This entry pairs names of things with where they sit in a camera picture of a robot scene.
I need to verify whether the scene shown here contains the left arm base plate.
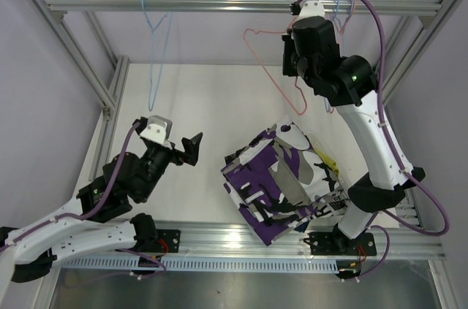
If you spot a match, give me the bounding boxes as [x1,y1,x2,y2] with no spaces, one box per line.
[151,229,181,253]

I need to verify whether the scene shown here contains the navy blue denim trousers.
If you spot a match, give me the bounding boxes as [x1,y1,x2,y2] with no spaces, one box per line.
[295,223,309,233]

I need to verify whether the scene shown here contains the blue hanger with navy trousers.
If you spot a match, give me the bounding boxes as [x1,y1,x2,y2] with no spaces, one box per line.
[339,0,355,52]

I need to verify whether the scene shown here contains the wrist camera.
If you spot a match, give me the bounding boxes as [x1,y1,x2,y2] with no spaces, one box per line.
[290,0,325,20]
[132,115,173,149]

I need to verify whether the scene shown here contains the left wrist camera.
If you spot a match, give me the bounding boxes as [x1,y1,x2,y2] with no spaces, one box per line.
[132,115,173,149]

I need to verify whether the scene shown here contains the blue hanger with black trousers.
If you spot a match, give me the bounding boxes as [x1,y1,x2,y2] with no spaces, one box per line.
[331,0,343,34]

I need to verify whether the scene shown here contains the light blue wire hanger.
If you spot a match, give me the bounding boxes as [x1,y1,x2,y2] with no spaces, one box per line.
[140,0,173,112]

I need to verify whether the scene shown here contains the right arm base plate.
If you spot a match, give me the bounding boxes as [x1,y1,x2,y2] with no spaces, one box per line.
[303,232,377,256]

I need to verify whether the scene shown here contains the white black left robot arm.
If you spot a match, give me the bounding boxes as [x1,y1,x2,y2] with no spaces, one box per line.
[1,133,203,286]

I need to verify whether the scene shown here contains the aluminium frame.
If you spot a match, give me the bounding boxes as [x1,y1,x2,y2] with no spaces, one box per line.
[0,0,468,309]

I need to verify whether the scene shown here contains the purple camouflage trousers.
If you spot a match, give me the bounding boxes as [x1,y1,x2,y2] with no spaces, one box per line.
[221,117,346,246]

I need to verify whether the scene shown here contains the yellow trousers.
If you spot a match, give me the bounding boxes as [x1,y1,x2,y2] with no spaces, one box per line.
[316,150,339,175]

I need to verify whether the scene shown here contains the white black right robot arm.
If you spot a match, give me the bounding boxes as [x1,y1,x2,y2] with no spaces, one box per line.
[282,16,426,254]

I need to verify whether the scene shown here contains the slotted cable duct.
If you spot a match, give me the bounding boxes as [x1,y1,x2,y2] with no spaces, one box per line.
[62,255,339,274]

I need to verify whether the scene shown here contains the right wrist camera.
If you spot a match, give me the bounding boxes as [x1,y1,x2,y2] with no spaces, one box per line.
[290,0,325,20]

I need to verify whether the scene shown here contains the newsprint patterned trousers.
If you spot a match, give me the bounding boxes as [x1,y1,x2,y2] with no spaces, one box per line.
[312,191,350,219]

